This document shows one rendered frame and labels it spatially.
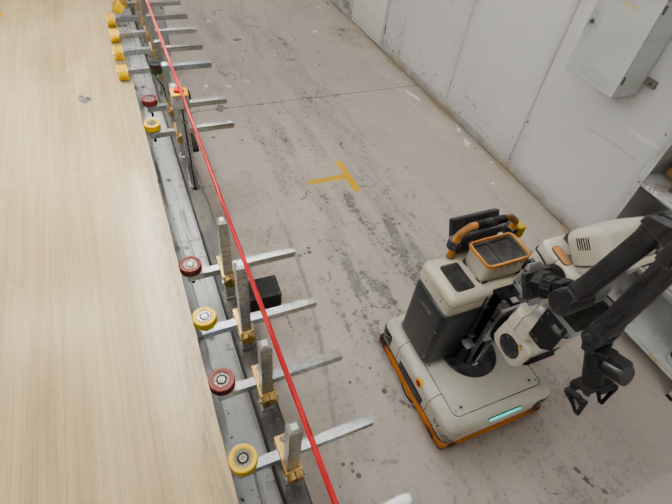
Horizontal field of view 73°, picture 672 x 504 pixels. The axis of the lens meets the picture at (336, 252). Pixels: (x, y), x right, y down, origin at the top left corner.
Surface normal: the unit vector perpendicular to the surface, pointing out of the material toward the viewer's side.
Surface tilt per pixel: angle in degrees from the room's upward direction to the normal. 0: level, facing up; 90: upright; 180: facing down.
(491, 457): 0
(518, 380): 0
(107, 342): 0
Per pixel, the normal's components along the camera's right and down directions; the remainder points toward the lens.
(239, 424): 0.10, -0.68
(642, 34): -0.92, 0.22
